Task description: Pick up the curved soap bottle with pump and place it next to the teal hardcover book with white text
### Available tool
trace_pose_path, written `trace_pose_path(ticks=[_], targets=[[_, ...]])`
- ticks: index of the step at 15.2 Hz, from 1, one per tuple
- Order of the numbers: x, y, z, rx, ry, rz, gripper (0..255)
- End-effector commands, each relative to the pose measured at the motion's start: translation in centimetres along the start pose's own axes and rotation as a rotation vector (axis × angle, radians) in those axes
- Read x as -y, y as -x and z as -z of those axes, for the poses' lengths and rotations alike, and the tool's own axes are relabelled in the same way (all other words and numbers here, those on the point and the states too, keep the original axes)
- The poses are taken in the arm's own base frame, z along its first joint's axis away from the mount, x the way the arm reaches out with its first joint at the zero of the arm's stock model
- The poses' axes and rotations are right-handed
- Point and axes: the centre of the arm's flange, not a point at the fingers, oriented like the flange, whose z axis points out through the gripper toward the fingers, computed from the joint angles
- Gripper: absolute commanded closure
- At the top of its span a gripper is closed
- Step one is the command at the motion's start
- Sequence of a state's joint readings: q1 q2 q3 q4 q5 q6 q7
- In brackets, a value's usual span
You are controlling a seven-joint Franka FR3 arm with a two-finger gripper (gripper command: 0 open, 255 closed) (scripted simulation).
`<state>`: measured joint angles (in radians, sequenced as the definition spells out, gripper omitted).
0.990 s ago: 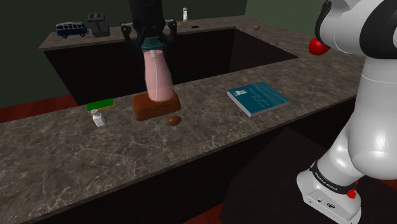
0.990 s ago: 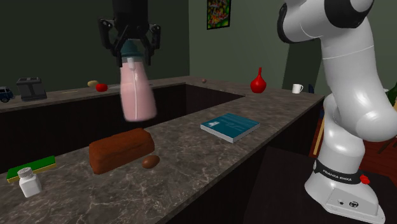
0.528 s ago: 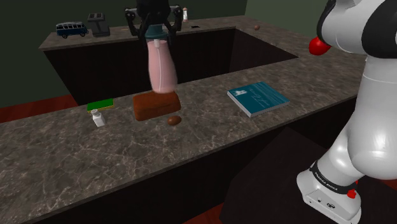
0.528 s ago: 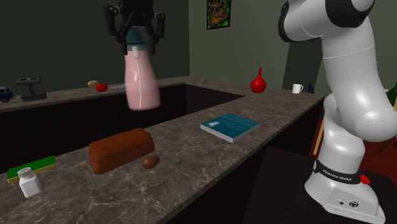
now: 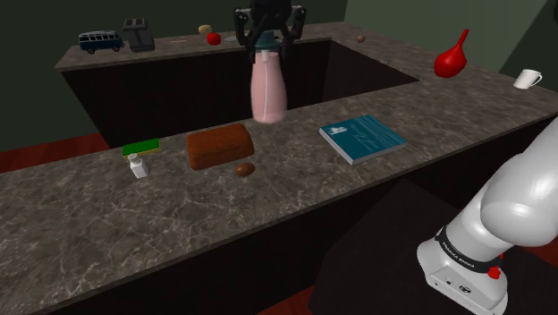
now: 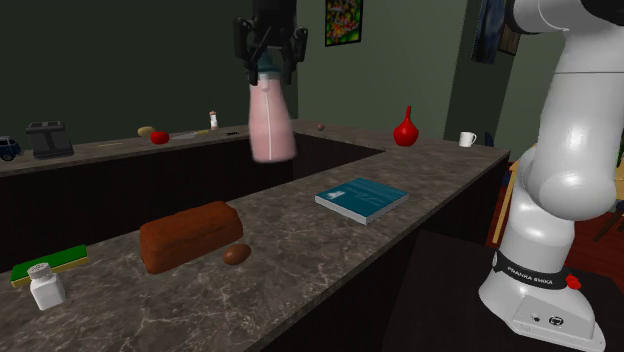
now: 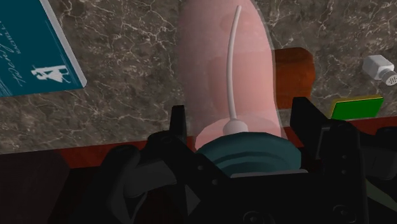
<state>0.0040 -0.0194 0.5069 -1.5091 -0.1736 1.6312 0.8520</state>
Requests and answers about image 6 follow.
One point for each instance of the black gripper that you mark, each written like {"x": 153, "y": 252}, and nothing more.
{"x": 274, "y": 14}

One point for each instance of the dark robot stand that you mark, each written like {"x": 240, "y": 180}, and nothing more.
{"x": 438, "y": 302}

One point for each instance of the black toaster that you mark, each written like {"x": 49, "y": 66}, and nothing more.
{"x": 48, "y": 140}

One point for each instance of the red vase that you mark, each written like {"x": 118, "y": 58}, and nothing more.
{"x": 406, "y": 131}

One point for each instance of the dark framed wall picture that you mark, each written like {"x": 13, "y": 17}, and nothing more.
{"x": 509, "y": 41}

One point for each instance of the white mug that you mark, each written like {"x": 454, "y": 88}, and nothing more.
{"x": 466, "y": 139}

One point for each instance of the blue toy car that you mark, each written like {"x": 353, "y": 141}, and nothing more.
{"x": 8, "y": 148}

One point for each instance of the red tomato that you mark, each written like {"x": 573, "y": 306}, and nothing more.
{"x": 160, "y": 138}

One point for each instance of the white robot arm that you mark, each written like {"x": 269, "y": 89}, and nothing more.
{"x": 560, "y": 161}

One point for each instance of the blue wall picture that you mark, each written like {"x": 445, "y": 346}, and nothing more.
{"x": 489, "y": 29}

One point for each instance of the small white and red shaker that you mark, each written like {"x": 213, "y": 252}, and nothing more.
{"x": 213, "y": 121}

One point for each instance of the brown egg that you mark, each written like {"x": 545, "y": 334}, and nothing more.
{"x": 237, "y": 254}

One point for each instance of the pink bottle with teal cap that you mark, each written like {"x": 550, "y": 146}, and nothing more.
{"x": 271, "y": 122}

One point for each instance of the teal book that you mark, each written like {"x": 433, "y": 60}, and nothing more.
{"x": 363, "y": 197}

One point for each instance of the green and yellow sponge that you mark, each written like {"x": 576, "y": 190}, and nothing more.
{"x": 46, "y": 263}

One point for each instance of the colourful wall picture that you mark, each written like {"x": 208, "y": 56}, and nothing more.
{"x": 343, "y": 22}

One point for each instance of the brown bread loaf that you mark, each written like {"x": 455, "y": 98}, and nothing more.
{"x": 187, "y": 236}

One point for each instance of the white shaker bottle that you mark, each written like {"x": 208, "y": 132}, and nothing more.
{"x": 47, "y": 290}

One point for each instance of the small black flat object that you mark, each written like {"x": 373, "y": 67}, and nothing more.
{"x": 231, "y": 132}

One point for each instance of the tan potato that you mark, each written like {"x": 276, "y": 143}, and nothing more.
{"x": 145, "y": 131}

